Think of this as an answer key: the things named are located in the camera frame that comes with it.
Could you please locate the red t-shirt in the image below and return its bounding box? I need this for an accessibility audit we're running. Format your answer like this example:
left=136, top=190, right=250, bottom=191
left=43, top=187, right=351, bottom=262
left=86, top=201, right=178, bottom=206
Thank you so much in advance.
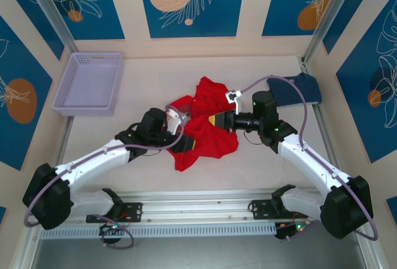
left=167, top=76, right=239, bottom=172

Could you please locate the folded navy t-shirt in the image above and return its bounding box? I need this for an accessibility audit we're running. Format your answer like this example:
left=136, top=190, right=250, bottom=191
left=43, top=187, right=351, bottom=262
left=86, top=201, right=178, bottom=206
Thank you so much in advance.
left=267, top=74, right=323, bottom=108

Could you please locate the lavender plastic basket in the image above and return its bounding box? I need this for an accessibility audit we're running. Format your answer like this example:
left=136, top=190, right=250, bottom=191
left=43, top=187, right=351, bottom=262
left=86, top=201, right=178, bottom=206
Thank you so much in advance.
left=51, top=51, right=125, bottom=118

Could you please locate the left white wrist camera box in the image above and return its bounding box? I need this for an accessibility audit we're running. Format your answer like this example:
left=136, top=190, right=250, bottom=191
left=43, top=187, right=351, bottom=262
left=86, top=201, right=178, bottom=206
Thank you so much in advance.
left=166, top=109, right=190, bottom=135

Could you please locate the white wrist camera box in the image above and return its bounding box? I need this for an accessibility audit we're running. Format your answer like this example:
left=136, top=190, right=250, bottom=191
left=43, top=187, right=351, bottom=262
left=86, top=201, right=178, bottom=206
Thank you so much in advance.
left=225, top=89, right=243, bottom=115
left=166, top=109, right=190, bottom=135

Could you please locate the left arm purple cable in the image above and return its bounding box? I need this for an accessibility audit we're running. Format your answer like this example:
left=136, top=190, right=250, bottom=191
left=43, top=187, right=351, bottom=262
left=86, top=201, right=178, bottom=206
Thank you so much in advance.
left=24, top=104, right=192, bottom=249

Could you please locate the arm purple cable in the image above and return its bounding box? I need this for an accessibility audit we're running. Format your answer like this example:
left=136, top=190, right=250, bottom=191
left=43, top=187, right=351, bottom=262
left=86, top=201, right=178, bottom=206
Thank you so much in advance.
left=24, top=104, right=192, bottom=249
left=238, top=75, right=379, bottom=242

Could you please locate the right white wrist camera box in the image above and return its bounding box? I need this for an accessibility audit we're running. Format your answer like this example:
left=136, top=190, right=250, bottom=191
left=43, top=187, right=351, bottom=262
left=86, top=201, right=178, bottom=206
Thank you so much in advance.
left=225, top=89, right=243, bottom=115

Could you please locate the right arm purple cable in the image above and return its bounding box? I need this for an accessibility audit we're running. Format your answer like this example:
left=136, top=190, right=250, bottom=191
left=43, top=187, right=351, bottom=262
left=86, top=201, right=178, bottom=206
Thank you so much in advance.
left=238, top=75, right=379, bottom=242

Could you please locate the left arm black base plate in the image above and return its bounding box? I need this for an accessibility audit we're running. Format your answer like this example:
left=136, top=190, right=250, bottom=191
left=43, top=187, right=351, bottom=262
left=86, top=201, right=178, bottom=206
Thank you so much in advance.
left=86, top=202, right=143, bottom=223

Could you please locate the aluminium mounting rail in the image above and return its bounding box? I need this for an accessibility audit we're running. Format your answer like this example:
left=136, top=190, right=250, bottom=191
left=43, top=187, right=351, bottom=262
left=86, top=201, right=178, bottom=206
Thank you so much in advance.
left=26, top=190, right=368, bottom=226

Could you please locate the blue floral wall panel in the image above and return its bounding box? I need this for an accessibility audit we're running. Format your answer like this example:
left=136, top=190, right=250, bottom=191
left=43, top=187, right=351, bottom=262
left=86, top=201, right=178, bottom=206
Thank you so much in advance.
left=262, top=0, right=345, bottom=37
left=40, top=0, right=126, bottom=40
left=0, top=14, right=53, bottom=171
left=137, top=0, right=247, bottom=38
left=336, top=0, right=397, bottom=164

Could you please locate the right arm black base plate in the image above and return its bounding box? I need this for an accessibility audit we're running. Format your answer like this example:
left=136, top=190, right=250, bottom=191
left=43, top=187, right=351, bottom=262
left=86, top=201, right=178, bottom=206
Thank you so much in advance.
left=249, top=200, right=310, bottom=220

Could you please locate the grey slotted cable duct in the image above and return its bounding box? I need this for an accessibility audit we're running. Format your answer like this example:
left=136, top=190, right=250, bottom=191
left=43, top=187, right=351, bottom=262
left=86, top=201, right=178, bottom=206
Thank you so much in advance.
left=39, top=223, right=277, bottom=239

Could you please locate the aluminium frame post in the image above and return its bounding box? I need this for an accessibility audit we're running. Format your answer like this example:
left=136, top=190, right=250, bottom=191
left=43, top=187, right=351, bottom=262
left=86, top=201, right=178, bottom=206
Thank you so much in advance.
left=302, top=0, right=357, bottom=65
left=23, top=0, right=79, bottom=53

